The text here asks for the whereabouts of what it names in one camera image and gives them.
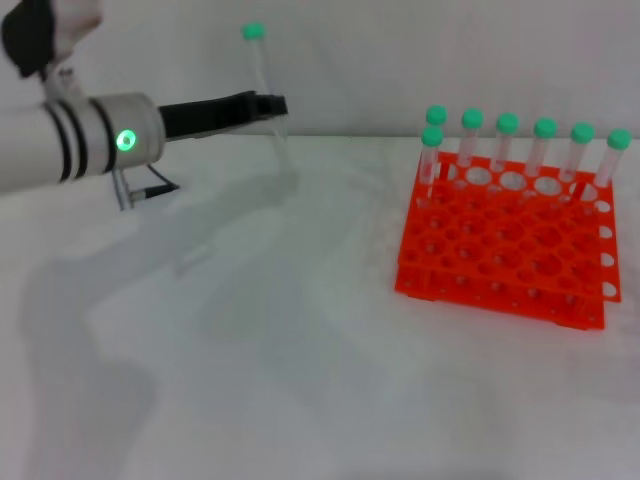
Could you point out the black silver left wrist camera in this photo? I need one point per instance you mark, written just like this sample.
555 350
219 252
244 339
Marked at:
27 35

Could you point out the green capped clear test tube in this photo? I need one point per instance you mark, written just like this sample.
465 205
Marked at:
507 122
582 132
254 31
436 114
544 127
432 135
472 118
618 138

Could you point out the orange plastic test tube rack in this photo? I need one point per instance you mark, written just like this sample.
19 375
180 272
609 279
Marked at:
500 250

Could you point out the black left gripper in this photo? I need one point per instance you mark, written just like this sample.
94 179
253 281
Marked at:
205 117

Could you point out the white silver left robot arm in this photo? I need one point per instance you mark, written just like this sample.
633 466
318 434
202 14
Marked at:
50 145

